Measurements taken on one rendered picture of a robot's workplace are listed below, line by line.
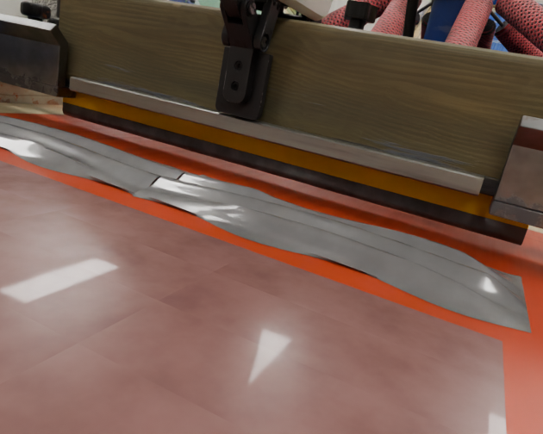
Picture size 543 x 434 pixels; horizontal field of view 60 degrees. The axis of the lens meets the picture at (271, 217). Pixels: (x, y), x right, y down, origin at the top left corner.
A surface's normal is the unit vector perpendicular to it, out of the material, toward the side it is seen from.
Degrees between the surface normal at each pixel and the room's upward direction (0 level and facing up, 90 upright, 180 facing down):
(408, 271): 42
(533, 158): 90
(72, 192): 0
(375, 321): 0
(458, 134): 90
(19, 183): 0
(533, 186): 90
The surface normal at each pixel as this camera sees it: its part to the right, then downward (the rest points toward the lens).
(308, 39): -0.42, 0.18
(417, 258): -0.13, -0.72
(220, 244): 0.19, -0.94
